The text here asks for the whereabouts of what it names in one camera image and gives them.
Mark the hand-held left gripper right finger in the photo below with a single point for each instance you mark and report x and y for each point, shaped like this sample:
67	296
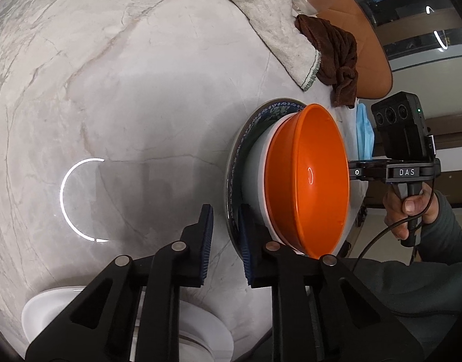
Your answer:
246	249

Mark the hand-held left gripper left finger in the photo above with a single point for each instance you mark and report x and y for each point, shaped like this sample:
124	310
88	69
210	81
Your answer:
207	245

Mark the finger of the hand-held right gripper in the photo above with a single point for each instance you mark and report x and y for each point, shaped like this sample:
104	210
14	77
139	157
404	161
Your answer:
366	171

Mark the orange bowl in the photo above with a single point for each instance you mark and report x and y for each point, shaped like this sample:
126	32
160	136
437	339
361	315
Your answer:
310	196

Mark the white deep bowl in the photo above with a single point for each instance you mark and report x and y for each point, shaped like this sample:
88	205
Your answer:
255	181

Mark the green plate with blue pattern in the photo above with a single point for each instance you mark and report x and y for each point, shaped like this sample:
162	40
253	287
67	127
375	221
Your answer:
234	166

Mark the large white plate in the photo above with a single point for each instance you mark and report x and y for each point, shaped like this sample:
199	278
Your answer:
225	343

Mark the white shallow bowl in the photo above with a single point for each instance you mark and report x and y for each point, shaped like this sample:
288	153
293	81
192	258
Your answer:
42	313

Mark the person's right forearm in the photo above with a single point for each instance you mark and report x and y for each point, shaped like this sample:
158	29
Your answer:
449	233

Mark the person's right hand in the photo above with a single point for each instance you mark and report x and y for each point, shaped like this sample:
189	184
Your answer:
393	207

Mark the blue face mask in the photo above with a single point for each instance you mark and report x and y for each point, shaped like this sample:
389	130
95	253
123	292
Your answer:
364	132

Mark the brown cloth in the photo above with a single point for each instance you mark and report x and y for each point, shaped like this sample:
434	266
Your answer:
336	52

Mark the person's grey clothed torso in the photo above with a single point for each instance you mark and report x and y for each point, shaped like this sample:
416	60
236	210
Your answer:
404	290

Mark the white towel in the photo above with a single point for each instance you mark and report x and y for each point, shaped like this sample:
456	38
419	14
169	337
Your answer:
268	19

